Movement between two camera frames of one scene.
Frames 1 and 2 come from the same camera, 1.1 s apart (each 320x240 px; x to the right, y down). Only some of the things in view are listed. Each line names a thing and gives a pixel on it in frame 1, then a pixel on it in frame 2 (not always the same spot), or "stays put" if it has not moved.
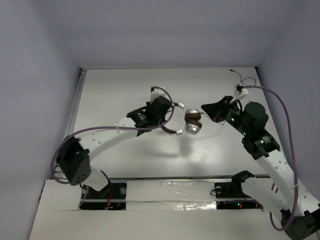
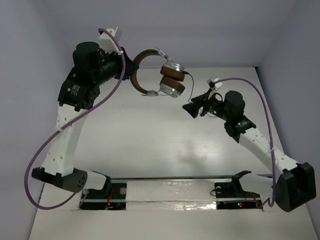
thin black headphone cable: [241, 80] -> [187, 73]
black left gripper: [163, 105] -> [125, 65]
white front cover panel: [155, 210] stays put
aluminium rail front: [177, 178] stays put
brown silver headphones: [193, 124] -> [172, 75]
